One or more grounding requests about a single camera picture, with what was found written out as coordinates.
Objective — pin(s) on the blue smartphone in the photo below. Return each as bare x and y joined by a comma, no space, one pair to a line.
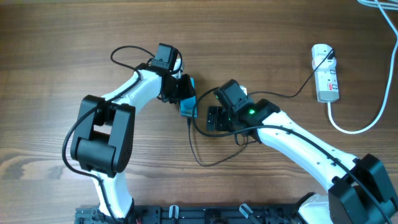
189,105

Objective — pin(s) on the black mounting rail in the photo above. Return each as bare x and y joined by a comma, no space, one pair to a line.
278,213

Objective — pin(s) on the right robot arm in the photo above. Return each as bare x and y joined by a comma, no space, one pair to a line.
358,190

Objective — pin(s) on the white charger adapter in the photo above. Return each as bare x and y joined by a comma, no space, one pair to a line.
322,62

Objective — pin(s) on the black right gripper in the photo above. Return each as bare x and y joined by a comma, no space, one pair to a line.
221,124

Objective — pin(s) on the white power strip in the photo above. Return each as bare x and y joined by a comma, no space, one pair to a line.
326,82

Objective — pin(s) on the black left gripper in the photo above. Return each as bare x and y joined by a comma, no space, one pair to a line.
186,91

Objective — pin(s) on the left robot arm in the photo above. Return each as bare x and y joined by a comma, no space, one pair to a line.
99,145

